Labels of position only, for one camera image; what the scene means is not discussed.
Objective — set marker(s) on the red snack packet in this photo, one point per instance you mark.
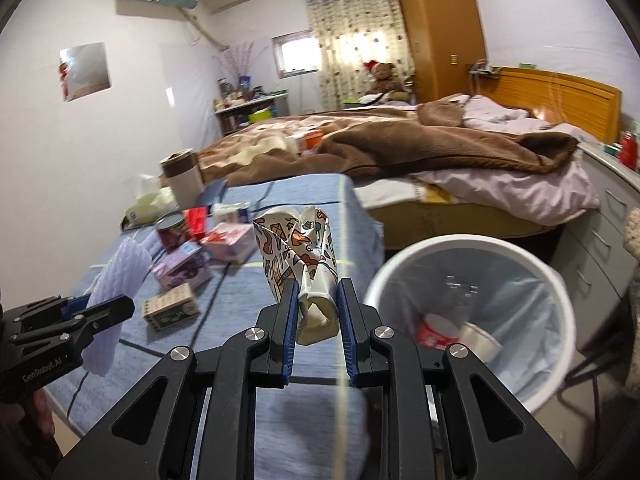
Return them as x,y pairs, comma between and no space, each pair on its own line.
196,222

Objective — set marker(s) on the grey drawer dresser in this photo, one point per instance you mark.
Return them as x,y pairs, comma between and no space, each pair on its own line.
600,220

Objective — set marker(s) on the red white paper cup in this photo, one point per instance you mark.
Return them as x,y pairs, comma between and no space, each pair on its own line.
437,332

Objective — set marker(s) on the wall poster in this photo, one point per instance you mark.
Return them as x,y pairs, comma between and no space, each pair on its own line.
85,72

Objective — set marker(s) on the blue striped table cloth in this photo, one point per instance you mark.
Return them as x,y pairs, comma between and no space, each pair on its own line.
225,300

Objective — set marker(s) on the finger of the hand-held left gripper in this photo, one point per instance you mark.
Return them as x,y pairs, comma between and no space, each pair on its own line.
75,306
100,312

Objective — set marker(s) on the brown teddy bear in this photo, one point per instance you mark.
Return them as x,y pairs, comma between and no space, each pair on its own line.
385,77

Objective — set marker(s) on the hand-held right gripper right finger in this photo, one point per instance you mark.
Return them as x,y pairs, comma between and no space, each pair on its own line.
348,332

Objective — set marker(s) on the pale pink quilt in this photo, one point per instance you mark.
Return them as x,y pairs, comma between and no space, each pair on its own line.
500,192

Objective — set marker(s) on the white plastic bag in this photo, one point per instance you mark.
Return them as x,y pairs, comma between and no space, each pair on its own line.
150,207

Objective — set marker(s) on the red tin can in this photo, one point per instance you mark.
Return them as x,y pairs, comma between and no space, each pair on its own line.
172,235

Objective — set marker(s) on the purple drink carton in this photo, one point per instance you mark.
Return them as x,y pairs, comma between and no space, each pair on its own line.
180,267

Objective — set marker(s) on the white lined waste bin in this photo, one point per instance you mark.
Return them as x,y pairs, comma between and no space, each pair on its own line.
545,360

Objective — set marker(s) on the brown cream patterned blanket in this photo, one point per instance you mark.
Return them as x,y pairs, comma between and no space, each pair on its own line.
250,147

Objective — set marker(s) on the wooden bed base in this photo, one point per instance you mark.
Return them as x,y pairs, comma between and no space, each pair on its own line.
450,220

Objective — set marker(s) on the wooden wardrobe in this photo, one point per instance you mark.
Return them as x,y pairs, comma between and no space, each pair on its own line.
435,30

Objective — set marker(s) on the patterned window curtain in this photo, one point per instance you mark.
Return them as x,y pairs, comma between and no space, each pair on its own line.
355,45

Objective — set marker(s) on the decorative branch bundle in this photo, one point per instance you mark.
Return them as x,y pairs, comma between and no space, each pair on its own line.
240,60

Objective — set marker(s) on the white air conditioner pipe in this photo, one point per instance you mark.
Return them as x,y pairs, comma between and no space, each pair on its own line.
202,30

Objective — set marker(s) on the floral quilted cloth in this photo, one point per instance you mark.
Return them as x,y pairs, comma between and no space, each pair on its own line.
634,270

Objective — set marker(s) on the small beige green carton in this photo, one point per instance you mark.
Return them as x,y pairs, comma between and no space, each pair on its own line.
170,307

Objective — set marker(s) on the patterned paper cup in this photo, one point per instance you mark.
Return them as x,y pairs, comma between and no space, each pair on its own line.
295,250

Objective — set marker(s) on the red bottle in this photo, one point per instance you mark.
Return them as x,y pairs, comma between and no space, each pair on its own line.
628,150

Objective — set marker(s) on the pink red carton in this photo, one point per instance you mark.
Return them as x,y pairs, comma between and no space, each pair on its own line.
227,242

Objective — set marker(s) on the orange white box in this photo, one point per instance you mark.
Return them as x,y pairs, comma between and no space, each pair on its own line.
312,141

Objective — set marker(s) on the small window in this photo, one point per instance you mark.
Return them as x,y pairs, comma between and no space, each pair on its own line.
297,55

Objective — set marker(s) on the translucent ribbed plastic piece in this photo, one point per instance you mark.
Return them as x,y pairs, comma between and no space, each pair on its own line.
125,270

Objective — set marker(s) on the wooden bed headboard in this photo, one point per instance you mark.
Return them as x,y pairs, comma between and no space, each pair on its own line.
560,95

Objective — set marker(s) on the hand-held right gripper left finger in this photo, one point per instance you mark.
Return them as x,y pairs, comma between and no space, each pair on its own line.
287,332

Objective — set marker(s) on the cluttered white desk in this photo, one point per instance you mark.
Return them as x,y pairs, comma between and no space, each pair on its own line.
250,110

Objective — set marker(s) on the plain brown fleece blanket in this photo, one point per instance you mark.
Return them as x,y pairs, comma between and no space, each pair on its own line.
425,147

